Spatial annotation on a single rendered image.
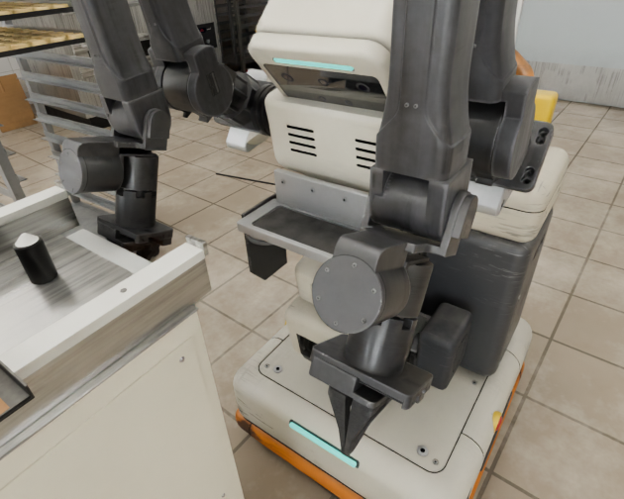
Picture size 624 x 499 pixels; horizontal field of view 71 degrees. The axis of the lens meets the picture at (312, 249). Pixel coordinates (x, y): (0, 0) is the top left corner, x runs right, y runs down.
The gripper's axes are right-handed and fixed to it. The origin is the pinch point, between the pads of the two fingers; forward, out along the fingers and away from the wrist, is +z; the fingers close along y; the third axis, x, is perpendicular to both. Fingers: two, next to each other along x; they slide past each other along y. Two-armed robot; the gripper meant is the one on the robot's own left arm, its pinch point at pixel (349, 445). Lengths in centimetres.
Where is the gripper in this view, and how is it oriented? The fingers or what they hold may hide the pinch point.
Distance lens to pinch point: 47.1
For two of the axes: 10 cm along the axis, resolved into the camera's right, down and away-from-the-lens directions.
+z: -2.3, 9.5, 1.9
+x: 5.4, -0.4, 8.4
